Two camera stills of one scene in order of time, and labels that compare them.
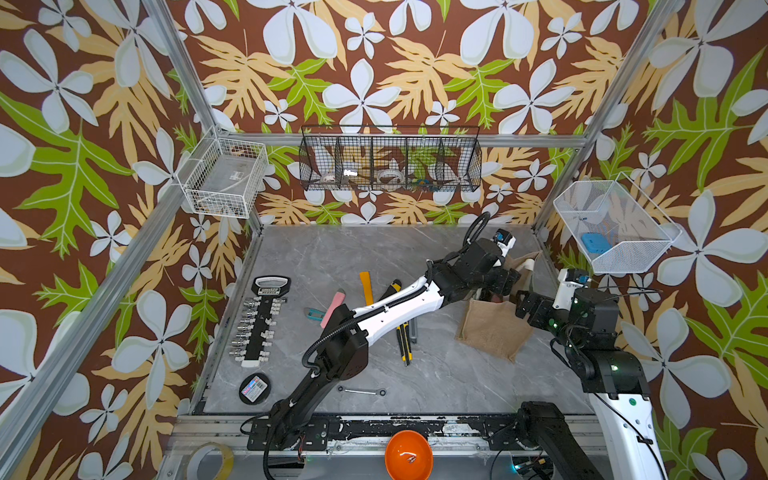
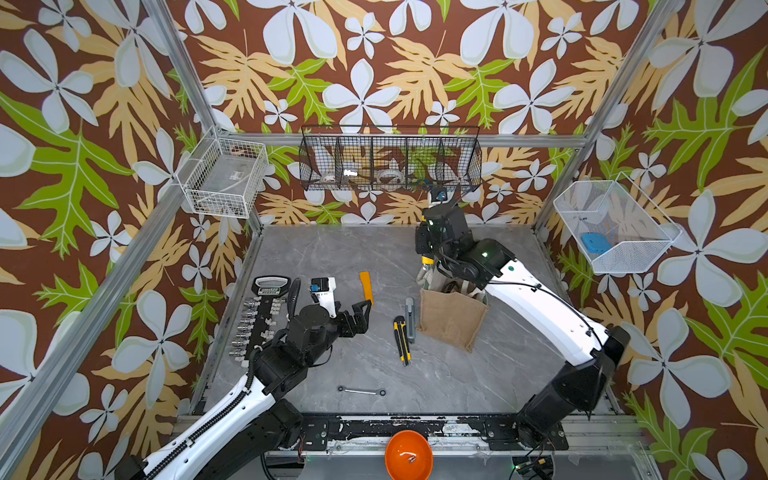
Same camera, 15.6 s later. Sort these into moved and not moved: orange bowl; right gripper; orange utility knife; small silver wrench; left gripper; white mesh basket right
Moved: right gripper; left gripper
Not moved: small silver wrench; white mesh basket right; orange bowl; orange utility knife
